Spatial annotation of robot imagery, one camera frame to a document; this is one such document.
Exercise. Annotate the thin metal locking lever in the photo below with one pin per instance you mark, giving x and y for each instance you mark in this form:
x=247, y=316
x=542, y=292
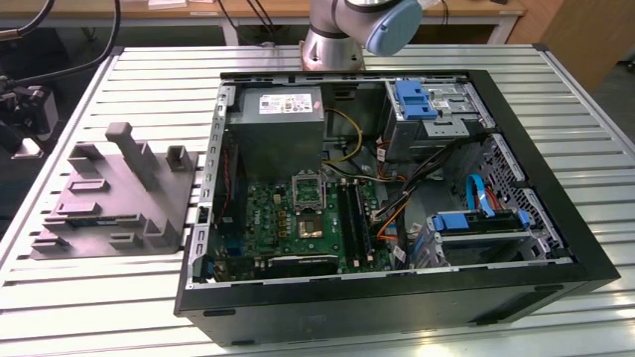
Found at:
x=324, y=186

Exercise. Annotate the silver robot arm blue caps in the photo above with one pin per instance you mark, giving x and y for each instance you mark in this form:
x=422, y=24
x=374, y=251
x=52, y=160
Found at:
x=327, y=48

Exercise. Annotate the CPU socket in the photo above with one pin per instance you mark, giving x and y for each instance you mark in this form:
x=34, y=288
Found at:
x=311, y=227

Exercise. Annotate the RAM stick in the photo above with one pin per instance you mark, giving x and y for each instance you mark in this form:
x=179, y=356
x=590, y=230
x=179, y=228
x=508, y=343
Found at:
x=94, y=222

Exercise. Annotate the grey parts rack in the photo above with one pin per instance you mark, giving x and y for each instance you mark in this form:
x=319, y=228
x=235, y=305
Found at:
x=124, y=208

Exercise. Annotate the grey power supply unit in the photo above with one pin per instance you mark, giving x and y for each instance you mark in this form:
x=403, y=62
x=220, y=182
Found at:
x=278, y=145

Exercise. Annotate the green motherboard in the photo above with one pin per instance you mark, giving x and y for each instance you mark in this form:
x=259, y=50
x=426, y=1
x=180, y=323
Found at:
x=263, y=201

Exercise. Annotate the blue board connector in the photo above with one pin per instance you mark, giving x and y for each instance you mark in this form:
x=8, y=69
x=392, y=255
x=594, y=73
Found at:
x=235, y=247

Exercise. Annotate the graphics card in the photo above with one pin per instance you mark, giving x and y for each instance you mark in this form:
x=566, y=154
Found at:
x=303, y=262

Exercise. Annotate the black RAM slot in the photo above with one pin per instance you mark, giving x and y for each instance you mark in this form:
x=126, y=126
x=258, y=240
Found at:
x=360, y=223
x=354, y=223
x=347, y=223

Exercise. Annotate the blue plastic bay latch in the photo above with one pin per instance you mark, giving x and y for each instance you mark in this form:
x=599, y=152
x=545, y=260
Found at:
x=414, y=100

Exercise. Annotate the black PC case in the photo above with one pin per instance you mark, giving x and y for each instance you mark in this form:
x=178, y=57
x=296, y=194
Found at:
x=347, y=316

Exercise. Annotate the grey metal disk bay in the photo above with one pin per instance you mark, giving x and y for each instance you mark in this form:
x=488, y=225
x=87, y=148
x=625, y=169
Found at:
x=541, y=241
x=446, y=130

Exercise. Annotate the hard disk in blue carrier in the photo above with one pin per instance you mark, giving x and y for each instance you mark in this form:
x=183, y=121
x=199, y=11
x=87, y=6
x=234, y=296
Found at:
x=451, y=223

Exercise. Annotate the wooden desk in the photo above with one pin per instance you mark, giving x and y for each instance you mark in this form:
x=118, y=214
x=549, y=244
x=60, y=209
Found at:
x=471, y=9

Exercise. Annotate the wooden cabinet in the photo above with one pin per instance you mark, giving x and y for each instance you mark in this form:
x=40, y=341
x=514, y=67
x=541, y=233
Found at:
x=586, y=37

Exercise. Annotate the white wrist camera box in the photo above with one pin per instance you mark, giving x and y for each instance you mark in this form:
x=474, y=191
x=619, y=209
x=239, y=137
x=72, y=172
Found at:
x=50, y=111

